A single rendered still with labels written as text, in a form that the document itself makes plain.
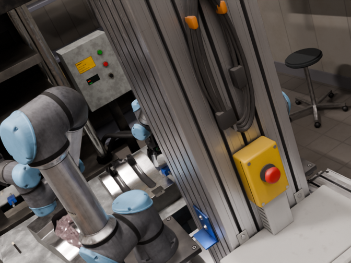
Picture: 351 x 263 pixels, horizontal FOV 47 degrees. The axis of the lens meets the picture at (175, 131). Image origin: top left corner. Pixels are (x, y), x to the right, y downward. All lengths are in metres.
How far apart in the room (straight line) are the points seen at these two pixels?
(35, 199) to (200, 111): 0.71
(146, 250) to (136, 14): 0.81
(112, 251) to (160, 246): 0.19
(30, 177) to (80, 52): 1.32
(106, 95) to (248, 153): 1.80
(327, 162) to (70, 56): 1.95
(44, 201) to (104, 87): 1.33
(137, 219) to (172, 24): 0.66
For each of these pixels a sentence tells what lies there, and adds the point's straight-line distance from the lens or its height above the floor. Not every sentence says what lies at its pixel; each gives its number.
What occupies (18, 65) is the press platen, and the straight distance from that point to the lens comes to 2.41.
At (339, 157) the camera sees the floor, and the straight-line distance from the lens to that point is 3.21.
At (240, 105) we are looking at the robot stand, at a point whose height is 1.56.
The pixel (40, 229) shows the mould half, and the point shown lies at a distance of 2.10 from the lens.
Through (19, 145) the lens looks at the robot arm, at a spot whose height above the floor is 1.63.
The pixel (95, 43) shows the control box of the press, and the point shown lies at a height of 1.43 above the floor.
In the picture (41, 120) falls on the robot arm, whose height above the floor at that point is 1.65.
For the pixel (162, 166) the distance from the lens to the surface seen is 1.94.
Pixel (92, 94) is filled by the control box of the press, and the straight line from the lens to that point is 2.55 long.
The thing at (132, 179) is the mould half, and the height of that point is 0.89.
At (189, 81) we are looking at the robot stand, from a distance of 0.79.
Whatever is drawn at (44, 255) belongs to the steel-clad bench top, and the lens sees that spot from 2.13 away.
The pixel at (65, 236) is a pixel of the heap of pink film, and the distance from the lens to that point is 1.94.
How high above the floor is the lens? 1.95
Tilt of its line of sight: 28 degrees down
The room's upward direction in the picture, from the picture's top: 24 degrees counter-clockwise
